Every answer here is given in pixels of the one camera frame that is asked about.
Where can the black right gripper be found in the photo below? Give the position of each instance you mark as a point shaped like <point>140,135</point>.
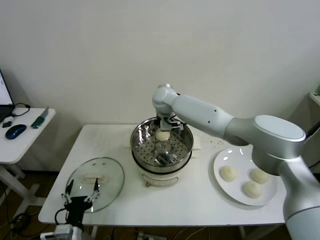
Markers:
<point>165,125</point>

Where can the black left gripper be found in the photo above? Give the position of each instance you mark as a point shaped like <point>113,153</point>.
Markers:
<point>75,205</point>

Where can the white steamed baozi bun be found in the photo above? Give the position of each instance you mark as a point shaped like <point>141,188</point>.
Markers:
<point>228,173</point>
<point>252,189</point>
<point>260,175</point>
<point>162,136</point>

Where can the round glass pot lid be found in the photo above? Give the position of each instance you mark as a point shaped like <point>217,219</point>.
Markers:
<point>110,175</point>

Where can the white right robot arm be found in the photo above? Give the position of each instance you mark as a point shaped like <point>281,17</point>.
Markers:
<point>250,130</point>

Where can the perforated steel steamer basket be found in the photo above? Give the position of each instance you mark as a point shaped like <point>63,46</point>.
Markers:
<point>145,150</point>

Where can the white electric cooker pot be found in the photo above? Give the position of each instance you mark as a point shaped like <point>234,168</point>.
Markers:
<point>162,178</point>

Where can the white round plate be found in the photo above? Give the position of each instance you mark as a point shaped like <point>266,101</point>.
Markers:
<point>225,157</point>

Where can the white side desk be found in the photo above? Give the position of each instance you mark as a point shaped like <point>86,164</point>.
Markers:
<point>22,145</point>

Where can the white power strip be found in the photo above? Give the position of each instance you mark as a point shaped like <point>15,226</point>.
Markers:
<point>147,236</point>

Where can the blue computer mouse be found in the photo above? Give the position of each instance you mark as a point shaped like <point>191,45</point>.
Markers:
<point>15,131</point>

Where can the small black adapter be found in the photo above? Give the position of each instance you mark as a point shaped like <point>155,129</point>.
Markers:
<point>7,125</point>

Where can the black laptop computer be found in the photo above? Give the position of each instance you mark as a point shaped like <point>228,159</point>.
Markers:
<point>4,95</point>

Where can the white shelf unit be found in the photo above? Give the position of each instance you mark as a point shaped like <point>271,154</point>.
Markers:
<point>315,96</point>

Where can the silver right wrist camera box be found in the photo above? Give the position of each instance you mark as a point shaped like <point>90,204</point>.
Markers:
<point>177,124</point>

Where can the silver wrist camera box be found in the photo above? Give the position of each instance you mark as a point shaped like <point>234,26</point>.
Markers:
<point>177,124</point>
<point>61,231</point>

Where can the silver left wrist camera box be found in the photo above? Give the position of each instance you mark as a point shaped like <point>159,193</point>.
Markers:
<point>61,231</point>

